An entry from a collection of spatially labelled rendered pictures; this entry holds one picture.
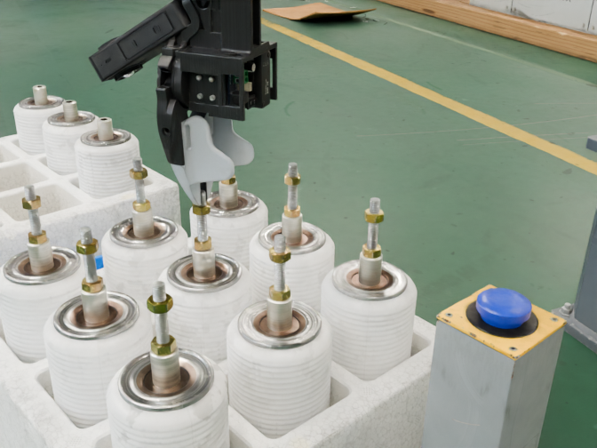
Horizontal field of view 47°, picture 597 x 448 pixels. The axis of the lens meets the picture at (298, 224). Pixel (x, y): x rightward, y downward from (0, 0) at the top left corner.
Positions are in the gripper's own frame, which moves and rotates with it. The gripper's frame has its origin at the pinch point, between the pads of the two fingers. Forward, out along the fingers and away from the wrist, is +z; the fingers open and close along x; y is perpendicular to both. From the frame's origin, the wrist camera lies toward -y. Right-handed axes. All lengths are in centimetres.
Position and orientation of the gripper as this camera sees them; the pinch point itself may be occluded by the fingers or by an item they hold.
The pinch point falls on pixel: (194, 188)
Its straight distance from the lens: 67.2
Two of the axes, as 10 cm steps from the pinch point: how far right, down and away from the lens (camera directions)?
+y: 9.3, 1.8, -3.3
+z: -0.1, 8.9, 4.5
